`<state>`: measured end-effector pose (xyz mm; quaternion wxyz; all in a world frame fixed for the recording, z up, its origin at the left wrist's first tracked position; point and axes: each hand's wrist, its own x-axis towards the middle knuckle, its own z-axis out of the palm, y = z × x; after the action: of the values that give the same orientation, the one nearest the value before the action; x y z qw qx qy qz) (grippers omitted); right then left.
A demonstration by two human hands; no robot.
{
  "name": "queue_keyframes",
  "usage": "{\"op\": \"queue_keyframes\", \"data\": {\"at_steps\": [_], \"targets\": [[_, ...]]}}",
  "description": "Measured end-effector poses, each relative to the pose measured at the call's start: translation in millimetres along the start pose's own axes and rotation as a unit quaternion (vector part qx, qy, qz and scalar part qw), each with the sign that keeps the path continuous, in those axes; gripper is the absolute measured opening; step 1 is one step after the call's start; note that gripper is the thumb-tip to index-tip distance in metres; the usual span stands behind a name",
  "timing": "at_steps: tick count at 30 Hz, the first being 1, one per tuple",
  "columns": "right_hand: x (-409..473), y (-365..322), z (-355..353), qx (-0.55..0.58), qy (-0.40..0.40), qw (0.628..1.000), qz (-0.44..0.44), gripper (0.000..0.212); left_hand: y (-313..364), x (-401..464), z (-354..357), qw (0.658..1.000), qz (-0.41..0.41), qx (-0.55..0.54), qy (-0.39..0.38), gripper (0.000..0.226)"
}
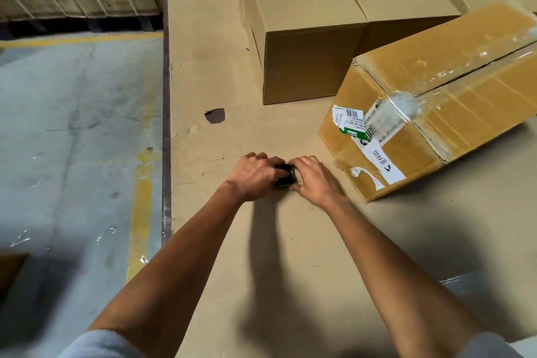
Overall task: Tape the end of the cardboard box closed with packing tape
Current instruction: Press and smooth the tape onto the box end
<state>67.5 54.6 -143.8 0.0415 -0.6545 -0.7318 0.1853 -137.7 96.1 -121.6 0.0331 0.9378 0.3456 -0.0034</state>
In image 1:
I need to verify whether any large plain cardboard box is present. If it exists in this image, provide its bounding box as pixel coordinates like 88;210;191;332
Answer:
240;0;371;106

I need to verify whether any white right sleeve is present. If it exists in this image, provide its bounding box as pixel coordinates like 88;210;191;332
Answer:
456;331;526;358

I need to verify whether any person's right forearm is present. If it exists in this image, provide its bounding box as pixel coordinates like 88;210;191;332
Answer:
322;195;487;358

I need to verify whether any taped cardboard box with labels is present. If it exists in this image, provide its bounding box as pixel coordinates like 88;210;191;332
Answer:
317;1;537;203

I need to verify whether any person's left hand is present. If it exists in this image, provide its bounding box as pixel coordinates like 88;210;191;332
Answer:
226;152;293;203

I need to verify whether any person's left forearm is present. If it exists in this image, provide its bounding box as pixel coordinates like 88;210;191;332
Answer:
89;183;246;341

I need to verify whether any person's right hand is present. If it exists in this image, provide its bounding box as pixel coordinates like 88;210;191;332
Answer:
289;156;349;210

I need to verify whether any white left sleeve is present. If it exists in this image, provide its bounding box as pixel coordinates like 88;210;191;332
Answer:
58;329;146;358

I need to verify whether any white sleeve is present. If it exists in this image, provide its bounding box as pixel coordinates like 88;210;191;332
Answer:
456;331;526;358
58;329;146;358

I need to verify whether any small black object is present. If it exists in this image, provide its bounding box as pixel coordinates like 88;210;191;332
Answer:
274;163;297;189

